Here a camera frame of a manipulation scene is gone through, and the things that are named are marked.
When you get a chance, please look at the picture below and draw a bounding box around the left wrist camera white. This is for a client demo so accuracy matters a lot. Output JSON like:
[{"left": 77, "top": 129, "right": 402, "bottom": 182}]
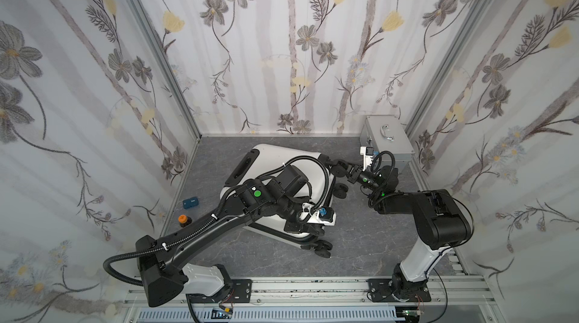
[{"left": 299, "top": 203, "right": 336, "bottom": 226}]

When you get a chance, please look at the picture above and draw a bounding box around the white hard-shell suitcase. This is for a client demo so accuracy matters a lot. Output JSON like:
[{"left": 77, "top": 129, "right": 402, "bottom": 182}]
[{"left": 220, "top": 144, "right": 348, "bottom": 258}]

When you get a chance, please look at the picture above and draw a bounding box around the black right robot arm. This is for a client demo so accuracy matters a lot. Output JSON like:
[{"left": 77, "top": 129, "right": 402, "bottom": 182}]
[{"left": 322, "top": 151, "right": 474, "bottom": 302}]

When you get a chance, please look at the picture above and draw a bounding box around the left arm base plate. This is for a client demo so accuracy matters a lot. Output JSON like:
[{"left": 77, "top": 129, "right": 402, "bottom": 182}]
[{"left": 186, "top": 279, "right": 253, "bottom": 304}]

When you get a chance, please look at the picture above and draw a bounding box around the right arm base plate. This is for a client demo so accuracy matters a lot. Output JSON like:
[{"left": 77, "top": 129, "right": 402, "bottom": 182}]
[{"left": 367, "top": 277, "right": 431, "bottom": 303}]

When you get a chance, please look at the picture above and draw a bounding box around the aluminium mounting rail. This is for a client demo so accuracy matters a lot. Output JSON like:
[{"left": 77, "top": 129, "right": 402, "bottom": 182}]
[{"left": 121, "top": 275, "right": 494, "bottom": 310}]

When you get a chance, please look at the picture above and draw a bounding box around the silver aluminium case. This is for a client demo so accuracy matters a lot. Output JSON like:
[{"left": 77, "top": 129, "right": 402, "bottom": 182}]
[{"left": 360, "top": 115, "right": 415, "bottom": 171}]

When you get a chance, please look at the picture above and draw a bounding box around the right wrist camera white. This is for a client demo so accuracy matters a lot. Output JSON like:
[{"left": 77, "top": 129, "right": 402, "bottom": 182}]
[{"left": 360, "top": 146, "right": 378, "bottom": 171}]

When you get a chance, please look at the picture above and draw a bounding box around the orange-capped amber bottle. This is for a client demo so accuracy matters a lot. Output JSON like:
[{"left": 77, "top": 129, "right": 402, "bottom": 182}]
[{"left": 178, "top": 215, "right": 192, "bottom": 228}]

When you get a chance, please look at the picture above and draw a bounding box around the white slotted cable duct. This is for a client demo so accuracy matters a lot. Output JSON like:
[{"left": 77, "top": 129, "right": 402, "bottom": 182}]
[{"left": 134, "top": 306, "right": 405, "bottom": 322}]

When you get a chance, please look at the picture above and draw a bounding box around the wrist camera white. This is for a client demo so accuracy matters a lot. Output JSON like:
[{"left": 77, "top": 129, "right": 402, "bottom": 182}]
[
  {"left": 299, "top": 203, "right": 336, "bottom": 226},
  {"left": 360, "top": 146, "right": 378, "bottom": 171}
]

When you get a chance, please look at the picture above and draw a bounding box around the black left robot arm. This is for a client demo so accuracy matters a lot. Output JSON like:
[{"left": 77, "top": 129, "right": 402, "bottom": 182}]
[{"left": 103, "top": 155, "right": 330, "bottom": 307}]

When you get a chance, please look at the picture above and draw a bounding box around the blue pill box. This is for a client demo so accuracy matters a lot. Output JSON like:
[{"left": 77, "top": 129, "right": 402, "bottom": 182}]
[{"left": 182, "top": 196, "right": 199, "bottom": 209}]

